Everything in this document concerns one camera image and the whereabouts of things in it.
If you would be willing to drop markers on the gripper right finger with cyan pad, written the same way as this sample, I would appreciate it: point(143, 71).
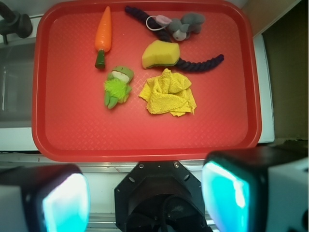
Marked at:
point(260, 189)

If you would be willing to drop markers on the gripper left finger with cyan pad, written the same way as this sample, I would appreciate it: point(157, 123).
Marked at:
point(52, 198)

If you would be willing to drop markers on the yellow cloth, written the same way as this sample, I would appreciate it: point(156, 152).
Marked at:
point(169, 92)

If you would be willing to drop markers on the green plush frog toy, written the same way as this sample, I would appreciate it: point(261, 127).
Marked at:
point(116, 87)

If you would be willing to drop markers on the red plastic tray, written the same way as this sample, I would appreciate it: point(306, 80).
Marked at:
point(70, 121)

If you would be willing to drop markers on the steel sink basin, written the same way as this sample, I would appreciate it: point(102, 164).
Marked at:
point(16, 78)

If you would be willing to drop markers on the orange toy carrot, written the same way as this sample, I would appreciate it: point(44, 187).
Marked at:
point(103, 38)

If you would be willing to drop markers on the yellow green sponge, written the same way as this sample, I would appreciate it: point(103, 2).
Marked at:
point(160, 54)

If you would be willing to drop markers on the grey plush mouse toy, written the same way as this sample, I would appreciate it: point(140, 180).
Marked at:
point(181, 29)

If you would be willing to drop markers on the dark metal faucet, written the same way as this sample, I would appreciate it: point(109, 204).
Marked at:
point(14, 23)

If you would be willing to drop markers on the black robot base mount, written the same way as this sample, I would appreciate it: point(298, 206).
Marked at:
point(161, 196)

